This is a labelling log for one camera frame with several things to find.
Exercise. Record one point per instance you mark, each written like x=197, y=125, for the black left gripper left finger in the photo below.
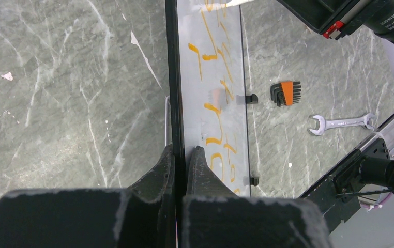
x=141, y=215

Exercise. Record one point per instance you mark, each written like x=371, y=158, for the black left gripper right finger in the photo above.
x=213, y=216

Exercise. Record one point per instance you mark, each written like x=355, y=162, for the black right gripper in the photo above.
x=333, y=19

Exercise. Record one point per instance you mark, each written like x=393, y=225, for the white whiteboard black frame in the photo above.
x=207, y=88

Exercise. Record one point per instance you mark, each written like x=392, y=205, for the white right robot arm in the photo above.
x=382, y=23

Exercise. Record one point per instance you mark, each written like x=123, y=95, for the silver open-end wrench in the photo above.
x=325, y=124

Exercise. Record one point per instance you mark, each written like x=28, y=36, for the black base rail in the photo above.
x=360, y=173

